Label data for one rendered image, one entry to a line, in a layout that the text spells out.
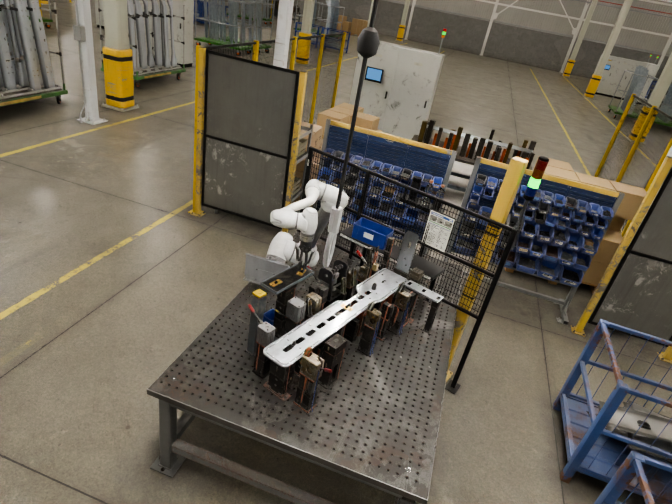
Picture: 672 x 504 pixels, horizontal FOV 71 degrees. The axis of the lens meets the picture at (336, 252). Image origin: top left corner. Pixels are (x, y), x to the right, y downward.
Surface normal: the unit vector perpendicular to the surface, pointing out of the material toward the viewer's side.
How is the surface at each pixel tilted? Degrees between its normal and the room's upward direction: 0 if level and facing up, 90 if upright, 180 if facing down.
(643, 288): 89
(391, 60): 90
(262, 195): 93
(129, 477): 0
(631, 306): 89
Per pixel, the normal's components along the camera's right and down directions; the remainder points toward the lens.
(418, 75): -0.30, 0.43
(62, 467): 0.17, -0.86
